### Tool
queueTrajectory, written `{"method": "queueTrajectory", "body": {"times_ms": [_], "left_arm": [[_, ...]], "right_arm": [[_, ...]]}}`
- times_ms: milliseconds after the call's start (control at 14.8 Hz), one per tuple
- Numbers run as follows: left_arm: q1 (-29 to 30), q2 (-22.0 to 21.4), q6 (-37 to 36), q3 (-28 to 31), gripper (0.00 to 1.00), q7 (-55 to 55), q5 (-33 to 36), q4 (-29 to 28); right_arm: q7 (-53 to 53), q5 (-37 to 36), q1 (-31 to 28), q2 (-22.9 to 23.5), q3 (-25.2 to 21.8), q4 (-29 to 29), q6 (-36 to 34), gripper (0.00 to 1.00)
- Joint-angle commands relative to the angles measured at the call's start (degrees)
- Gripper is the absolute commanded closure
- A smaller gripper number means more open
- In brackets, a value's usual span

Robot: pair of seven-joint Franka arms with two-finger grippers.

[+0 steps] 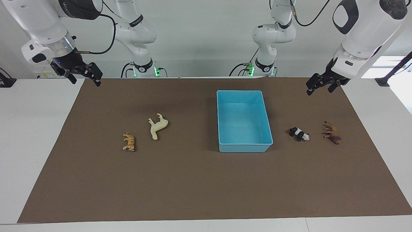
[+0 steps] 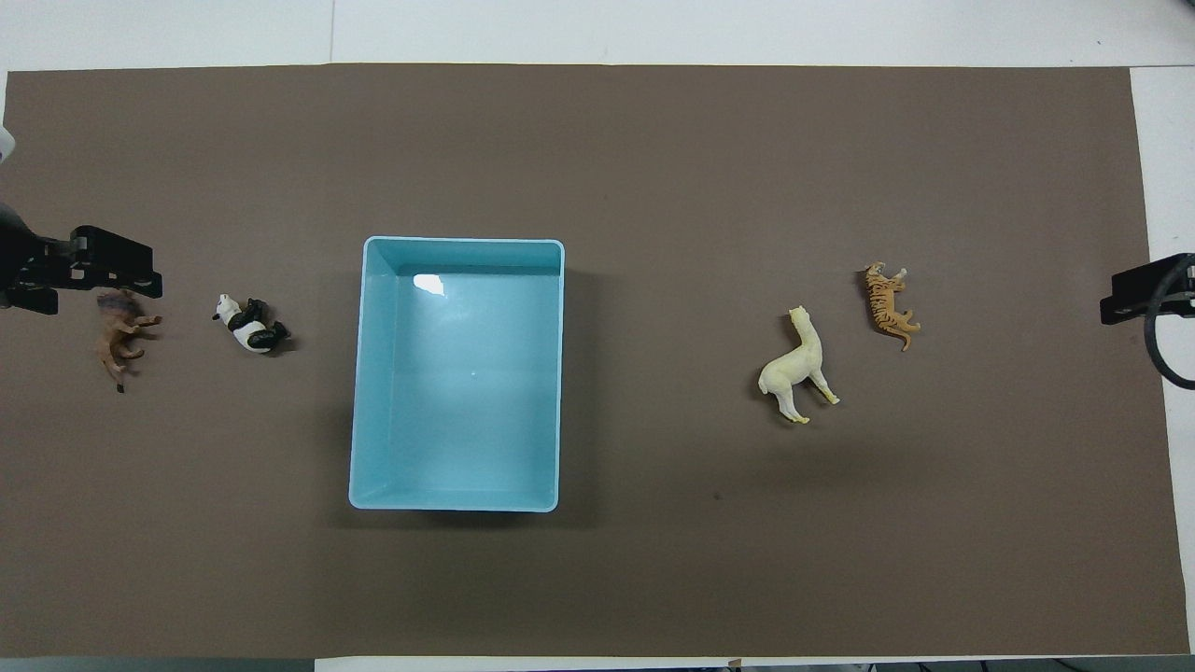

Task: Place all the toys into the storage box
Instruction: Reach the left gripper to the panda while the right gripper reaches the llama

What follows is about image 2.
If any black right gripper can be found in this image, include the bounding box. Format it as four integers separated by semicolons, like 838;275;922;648
1099;252;1195;327

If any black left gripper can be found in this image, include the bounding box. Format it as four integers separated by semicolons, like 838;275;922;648
0;225;164;315

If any brown lion toy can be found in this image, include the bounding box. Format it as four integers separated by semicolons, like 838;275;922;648
95;288;163;394

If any black and white panda toy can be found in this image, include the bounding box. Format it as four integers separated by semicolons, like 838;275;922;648
211;293;292;355

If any orange striped tiger toy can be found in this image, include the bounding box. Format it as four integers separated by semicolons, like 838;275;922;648
861;262;922;353

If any cream llama toy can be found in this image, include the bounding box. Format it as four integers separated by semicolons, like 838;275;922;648
757;305;841;426

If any light blue storage box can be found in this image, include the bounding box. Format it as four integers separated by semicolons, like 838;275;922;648
348;236;567;513

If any brown table mat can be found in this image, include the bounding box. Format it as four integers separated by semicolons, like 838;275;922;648
0;63;1191;659

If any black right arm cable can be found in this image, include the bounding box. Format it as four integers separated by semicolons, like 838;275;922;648
1143;264;1195;391

